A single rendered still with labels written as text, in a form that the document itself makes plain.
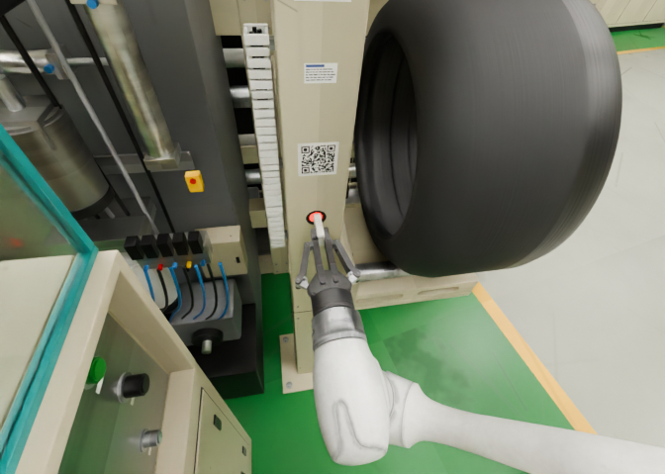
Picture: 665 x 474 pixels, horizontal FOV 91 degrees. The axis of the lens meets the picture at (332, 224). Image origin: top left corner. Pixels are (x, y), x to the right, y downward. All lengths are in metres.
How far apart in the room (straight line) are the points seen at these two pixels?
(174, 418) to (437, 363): 1.31
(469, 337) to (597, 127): 1.46
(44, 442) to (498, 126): 0.57
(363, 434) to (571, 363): 1.71
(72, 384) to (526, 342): 1.91
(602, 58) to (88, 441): 0.82
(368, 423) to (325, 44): 0.52
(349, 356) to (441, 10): 0.52
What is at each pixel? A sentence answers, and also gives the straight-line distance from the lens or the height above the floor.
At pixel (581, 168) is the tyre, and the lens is 0.60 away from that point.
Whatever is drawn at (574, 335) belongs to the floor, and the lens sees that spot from 2.22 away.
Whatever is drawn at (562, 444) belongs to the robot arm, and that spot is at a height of 1.16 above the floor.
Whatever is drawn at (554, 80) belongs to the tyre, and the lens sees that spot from 0.57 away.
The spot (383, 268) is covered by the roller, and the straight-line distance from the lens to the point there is 0.84.
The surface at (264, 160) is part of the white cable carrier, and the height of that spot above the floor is 1.22.
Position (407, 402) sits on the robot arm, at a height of 1.00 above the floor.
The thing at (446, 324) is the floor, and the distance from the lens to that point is 1.90.
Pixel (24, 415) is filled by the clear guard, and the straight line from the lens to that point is 0.39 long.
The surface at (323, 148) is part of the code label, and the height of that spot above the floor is 1.24.
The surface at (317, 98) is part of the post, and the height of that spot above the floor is 1.34.
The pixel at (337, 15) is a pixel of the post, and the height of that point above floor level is 1.46.
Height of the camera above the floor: 1.59
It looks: 48 degrees down
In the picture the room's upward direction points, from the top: 5 degrees clockwise
